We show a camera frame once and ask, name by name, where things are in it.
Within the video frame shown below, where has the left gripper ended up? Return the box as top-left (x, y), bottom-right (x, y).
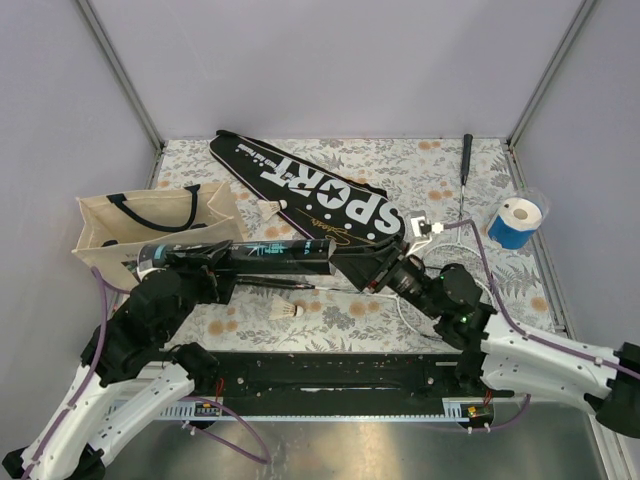
top-left (160, 240), bottom-right (243, 341)

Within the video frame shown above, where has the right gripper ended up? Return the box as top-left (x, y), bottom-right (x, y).
top-left (328, 232), bottom-right (444, 320)

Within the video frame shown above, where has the black shuttlecock tube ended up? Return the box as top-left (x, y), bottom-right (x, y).
top-left (135, 239), bottom-right (336, 279)

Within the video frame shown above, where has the white shuttlecock front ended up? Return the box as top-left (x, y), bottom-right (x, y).
top-left (269, 295), bottom-right (305, 321)

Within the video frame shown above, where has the white shuttlecock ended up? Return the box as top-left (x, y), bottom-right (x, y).
top-left (257, 200), bottom-right (288, 220)
top-left (269, 295), bottom-right (305, 321)

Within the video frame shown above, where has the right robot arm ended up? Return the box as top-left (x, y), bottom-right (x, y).
top-left (330, 239), bottom-right (639, 438)

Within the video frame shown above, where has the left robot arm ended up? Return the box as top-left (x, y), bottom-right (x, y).
top-left (2, 241), bottom-right (235, 479)

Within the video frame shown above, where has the black sport racket cover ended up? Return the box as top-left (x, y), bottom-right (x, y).
top-left (209, 130), bottom-right (405, 247)

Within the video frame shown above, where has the white shuttlecock beside cover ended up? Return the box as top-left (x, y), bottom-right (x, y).
top-left (257, 200), bottom-right (288, 220)

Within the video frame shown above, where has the beige canvas tote bag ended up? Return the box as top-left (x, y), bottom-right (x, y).
top-left (72, 182), bottom-right (248, 291)

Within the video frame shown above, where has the floral table mat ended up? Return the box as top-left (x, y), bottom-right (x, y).
top-left (172, 138), bottom-right (564, 353)

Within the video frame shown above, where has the blue wrapped toilet paper roll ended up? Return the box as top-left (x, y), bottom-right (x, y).
top-left (487, 197), bottom-right (544, 250)

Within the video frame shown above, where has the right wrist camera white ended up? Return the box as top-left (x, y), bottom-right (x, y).
top-left (409, 212), bottom-right (444, 245)

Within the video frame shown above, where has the white racket black handle right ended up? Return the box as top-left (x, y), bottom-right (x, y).
top-left (425, 133), bottom-right (495, 302)

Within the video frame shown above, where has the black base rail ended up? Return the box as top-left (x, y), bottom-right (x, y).
top-left (196, 352), bottom-right (487, 413)

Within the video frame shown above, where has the white slotted cable duct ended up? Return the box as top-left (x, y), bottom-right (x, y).
top-left (109, 399), bottom-right (496, 421)

